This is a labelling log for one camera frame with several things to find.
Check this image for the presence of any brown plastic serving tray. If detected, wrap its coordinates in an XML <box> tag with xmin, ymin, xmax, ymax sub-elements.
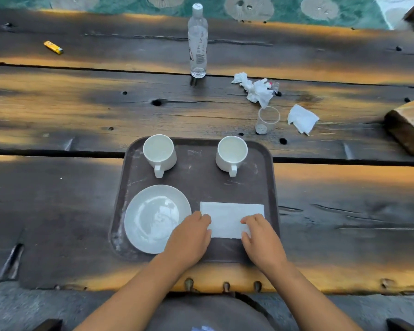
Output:
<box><xmin>109</xmin><ymin>137</ymin><xmax>281</xmax><ymax>263</ymax></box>

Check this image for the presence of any yellow lighter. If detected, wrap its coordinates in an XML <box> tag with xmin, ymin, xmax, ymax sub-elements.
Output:
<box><xmin>43</xmin><ymin>40</ymin><xmax>64</xmax><ymax>55</ymax></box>

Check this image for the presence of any white ceramic saucer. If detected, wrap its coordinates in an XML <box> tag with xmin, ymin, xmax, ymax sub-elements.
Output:
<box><xmin>124</xmin><ymin>184</ymin><xmax>192</xmax><ymax>255</ymax></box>

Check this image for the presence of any black chair armrest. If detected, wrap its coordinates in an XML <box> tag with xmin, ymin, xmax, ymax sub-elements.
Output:
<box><xmin>386</xmin><ymin>318</ymin><xmax>414</xmax><ymax>331</ymax></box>
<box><xmin>33</xmin><ymin>319</ymin><xmax>63</xmax><ymax>331</ymax></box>

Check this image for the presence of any white ceramic cup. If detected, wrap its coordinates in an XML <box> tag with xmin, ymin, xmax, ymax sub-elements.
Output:
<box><xmin>142</xmin><ymin>134</ymin><xmax>177</xmax><ymax>179</ymax></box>
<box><xmin>215</xmin><ymin>135</ymin><xmax>249</xmax><ymax>178</ymax></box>

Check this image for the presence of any wooden block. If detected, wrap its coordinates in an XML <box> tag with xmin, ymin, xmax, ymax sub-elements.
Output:
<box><xmin>384</xmin><ymin>97</ymin><xmax>414</xmax><ymax>156</ymax></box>

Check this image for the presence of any clear plastic water bottle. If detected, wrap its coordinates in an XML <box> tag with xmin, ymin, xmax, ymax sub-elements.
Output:
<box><xmin>188</xmin><ymin>3</ymin><xmax>209</xmax><ymax>79</ymax></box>

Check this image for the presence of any person's grey shirt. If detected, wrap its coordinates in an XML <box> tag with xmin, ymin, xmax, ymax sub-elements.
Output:
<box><xmin>148</xmin><ymin>294</ymin><xmax>277</xmax><ymax>331</ymax></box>

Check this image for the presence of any white paper napkin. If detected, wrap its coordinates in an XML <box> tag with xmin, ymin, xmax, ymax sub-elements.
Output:
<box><xmin>200</xmin><ymin>202</ymin><xmax>265</xmax><ymax>239</ymax></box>

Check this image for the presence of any crumpled white tissue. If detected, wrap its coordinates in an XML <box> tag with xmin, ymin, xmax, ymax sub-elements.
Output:
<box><xmin>231</xmin><ymin>72</ymin><xmax>275</xmax><ymax>108</ymax></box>

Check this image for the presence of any flat white tissue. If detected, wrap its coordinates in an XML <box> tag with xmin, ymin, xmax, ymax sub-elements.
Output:
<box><xmin>287</xmin><ymin>104</ymin><xmax>320</xmax><ymax>136</ymax></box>

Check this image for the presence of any person's right forearm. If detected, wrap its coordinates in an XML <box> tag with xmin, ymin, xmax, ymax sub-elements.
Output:
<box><xmin>261</xmin><ymin>259</ymin><xmax>363</xmax><ymax>331</ymax></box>

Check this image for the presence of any person's left hand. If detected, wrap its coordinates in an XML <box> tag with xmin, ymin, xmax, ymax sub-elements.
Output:
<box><xmin>162</xmin><ymin>211</ymin><xmax>213</xmax><ymax>273</ymax></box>

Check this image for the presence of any person's right hand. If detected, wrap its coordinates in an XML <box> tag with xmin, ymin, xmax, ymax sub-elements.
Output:
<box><xmin>241</xmin><ymin>214</ymin><xmax>290</xmax><ymax>273</ymax></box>

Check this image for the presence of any clear plastic cup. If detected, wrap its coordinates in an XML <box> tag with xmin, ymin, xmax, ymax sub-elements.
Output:
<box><xmin>255</xmin><ymin>106</ymin><xmax>281</xmax><ymax>135</ymax></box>

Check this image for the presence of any person's left forearm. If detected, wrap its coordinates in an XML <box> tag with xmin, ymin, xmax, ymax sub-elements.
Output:
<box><xmin>74</xmin><ymin>253</ymin><xmax>198</xmax><ymax>331</ymax></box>

